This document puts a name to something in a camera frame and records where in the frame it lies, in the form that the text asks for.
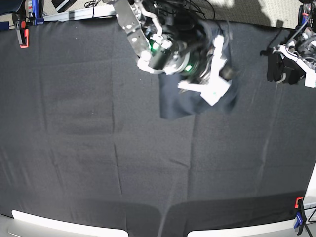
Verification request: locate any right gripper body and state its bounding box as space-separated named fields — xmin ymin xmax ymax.
xmin=178 ymin=37 xmax=235 ymax=84

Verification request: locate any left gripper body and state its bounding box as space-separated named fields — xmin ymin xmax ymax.
xmin=260 ymin=48 xmax=306 ymax=85

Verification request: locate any dark grey t-shirt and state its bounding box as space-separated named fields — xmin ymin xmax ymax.
xmin=158 ymin=21 xmax=238 ymax=120

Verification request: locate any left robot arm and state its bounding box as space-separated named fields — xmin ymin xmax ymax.
xmin=262 ymin=0 xmax=316 ymax=89

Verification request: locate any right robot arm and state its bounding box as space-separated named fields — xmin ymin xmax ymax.
xmin=109 ymin=0 xmax=233 ymax=84

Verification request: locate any red blue clamp near right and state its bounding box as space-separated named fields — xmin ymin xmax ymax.
xmin=294 ymin=197 xmax=313 ymax=237

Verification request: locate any blue clamp far left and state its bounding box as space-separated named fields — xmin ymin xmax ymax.
xmin=28 ymin=0 xmax=44 ymax=25

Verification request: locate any red black clamp far left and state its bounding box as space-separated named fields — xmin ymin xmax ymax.
xmin=14 ymin=20 xmax=29 ymax=48

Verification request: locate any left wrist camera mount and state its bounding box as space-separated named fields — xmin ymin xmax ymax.
xmin=273 ymin=45 xmax=316 ymax=88

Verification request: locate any black cable bundle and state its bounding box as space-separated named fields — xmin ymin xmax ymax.
xmin=148 ymin=0 xmax=215 ymax=19

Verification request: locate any aluminium rail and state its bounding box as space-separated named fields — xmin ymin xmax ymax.
xmin=44 ymin=5 xmax=116 ymax=22

